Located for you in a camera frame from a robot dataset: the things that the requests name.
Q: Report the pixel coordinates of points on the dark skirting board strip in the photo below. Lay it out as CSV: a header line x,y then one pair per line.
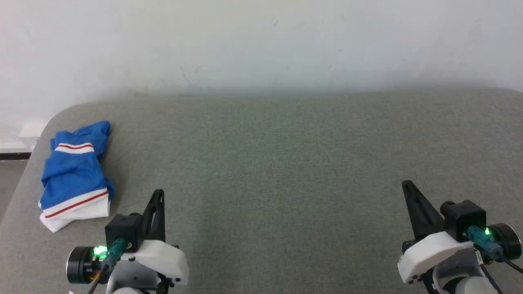
x,y
14,155

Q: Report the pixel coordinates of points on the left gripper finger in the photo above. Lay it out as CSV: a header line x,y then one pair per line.
x,y
148,222
161,222

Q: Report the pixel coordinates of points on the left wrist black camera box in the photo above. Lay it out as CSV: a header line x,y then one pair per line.
x,y
122,228

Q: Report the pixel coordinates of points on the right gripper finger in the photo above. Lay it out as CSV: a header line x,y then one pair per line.
x,y
416,220
431,222

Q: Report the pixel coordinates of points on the blue jersey white red trim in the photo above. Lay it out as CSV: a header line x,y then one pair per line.
x,y
73,173

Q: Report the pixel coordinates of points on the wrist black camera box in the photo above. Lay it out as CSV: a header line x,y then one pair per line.
x,y
463,216
122,228

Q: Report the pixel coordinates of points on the grey fabric sofa seat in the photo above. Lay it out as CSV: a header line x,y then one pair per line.
x,y
261,183

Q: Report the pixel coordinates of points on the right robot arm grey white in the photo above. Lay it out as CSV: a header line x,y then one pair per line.
x,y
461,279

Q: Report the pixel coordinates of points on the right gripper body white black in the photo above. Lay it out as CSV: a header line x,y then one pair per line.
x,y
433,253

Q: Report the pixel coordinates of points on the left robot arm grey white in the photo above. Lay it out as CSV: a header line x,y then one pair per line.
x,y
128,279

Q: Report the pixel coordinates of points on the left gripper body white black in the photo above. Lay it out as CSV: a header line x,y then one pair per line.
x,y
163,259

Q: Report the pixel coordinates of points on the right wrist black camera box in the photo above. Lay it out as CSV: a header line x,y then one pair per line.
x,y
463,216

